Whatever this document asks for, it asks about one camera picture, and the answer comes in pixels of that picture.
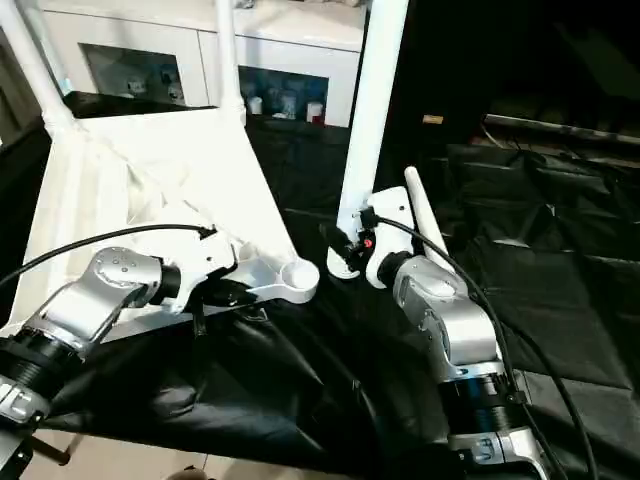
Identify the white plastic table top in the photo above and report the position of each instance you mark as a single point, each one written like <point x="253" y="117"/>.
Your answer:
<point x="150" y="175"/>

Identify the white plastic table leg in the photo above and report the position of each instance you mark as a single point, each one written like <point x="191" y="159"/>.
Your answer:
<point x="425" y="215"/>
<point x="35" y="75"/>
<point x="229" y="60"/>
<point x="370" y="100"/>

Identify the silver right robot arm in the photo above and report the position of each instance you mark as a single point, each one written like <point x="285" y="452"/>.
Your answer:
<point x="440" y="310"/>

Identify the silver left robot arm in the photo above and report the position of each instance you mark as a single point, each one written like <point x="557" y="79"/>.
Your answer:
<point x="100" y="295"/>

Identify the yellow label sticker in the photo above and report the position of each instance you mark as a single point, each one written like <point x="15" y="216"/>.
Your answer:
<point x="433" y="119"/>

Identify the white printed cup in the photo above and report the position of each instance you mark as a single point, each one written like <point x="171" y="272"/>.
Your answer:
<point x="282" y="105"/>

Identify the small white jar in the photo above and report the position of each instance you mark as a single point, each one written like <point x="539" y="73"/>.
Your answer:
<point x="254" y="105"/>

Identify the black plastic mat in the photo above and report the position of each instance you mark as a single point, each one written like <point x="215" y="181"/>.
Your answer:
<point x="550" y="250"/>

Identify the white glass-door cabinet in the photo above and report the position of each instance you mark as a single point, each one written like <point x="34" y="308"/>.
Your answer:
<point x="290" y="45"/>

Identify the white printed figurine mug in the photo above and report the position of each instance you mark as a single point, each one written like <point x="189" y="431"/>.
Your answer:
<point x="171" y="85"/>
<point x="135" y="85"/>

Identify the grey curtain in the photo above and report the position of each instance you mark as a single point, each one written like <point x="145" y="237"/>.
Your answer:
<point x="15" y="100"/>

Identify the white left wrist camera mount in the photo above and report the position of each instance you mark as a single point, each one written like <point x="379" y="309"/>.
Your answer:
<point x="205" y="265"/>

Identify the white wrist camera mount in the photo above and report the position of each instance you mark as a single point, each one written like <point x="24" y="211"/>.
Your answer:
<point x="205" y="265"/>
<point x="395" y="225"/>

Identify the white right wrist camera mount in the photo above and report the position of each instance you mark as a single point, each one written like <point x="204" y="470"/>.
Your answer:
<point x="395" y="225"/>

